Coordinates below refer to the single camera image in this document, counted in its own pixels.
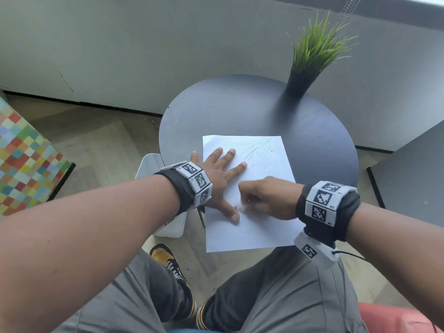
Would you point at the person's left little finger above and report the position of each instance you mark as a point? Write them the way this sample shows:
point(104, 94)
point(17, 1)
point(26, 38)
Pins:
point(195, 158)

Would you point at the person's left forearm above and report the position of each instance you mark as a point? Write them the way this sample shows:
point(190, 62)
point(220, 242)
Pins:
point(79, 249)

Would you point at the red cushion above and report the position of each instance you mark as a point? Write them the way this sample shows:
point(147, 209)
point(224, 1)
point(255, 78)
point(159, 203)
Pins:
point(402, 320)

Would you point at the person's right hand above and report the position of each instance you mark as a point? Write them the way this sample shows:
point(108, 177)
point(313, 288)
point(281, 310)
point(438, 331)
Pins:
point(274, 197)

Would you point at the person's left thumb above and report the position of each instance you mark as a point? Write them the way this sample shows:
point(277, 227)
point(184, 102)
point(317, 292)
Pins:
point(230, 211)

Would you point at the grey trousers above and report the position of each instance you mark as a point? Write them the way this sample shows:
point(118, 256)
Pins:
point(277, 298)

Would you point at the black yellow sneaker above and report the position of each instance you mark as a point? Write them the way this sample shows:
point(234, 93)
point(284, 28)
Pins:
point(173, 270)
point(204, 313)

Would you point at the white paper sheet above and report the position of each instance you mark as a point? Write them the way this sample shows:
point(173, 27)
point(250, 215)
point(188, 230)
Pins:
point(267, 159)

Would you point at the person's right forearm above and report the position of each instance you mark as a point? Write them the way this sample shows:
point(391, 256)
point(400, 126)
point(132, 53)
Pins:
point(399, 246)

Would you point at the green grass plant black pot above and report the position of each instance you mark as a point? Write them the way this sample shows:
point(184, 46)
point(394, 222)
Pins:
point(314, 51)

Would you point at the person's left hand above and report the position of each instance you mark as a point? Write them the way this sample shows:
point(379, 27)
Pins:
point(215, 180)

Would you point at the white stool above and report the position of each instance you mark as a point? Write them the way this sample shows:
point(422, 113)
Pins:
point(149, 169)

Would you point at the dark grey table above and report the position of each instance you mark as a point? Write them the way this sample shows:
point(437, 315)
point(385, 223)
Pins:
point(409, 176)

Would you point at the person's left middle finger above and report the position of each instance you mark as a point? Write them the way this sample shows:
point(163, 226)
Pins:
point(227, 158)

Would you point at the colourful checkered ottoman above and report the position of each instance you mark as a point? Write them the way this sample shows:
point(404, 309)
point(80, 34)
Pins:
point(24, 159)

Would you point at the black marker-tag wristband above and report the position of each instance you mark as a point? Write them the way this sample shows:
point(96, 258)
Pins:
point(326, 211)
point(187, 187)

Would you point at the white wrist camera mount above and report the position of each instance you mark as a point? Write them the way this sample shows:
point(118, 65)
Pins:
point(312, 251)

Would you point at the person's right fingers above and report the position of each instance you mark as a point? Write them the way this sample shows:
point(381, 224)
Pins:
point(248, 194)

